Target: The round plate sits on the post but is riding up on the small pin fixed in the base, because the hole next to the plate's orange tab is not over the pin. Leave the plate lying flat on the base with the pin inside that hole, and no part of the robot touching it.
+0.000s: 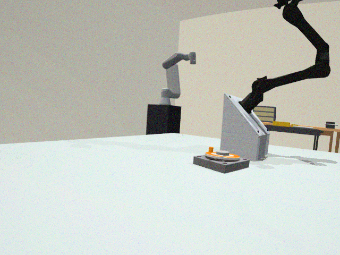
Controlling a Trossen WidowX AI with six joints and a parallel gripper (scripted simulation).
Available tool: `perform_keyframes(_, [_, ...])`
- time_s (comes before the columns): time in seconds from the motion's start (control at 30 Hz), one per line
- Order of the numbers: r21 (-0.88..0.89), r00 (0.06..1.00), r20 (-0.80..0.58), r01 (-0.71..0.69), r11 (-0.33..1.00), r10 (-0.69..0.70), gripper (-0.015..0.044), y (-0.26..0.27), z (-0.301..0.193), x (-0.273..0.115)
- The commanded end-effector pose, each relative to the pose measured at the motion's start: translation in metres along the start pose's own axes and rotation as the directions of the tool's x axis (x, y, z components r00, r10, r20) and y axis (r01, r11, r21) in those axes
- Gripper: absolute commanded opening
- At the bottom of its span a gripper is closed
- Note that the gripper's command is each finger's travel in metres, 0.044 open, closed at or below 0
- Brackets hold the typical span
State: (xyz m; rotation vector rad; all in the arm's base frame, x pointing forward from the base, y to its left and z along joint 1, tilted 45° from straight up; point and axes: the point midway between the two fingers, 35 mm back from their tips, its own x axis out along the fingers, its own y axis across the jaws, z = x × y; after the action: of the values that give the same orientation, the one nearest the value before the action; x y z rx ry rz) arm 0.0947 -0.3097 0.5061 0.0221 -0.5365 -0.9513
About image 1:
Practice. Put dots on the orange round plate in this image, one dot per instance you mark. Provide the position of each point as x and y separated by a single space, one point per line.
212 154

